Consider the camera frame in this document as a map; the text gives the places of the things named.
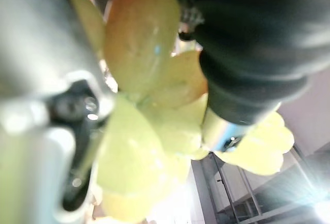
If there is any green grape bunch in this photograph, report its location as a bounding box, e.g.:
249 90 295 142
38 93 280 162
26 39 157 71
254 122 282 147
61 0 296 224

